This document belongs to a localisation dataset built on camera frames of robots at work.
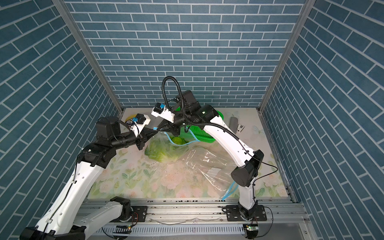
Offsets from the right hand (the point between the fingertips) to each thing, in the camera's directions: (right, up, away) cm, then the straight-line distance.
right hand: (162, 127), depth 66 cm
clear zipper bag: (+9, -12, +8) cm, 16 cm away
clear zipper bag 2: (+25, -25, +21) cm, 41 cm away
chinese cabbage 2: (+6, -7, +11) cm, 14 cm away
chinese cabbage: (-5, -13, +15) cm, 20 cm away
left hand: (-2, -2, 0) cm, 2 cm away
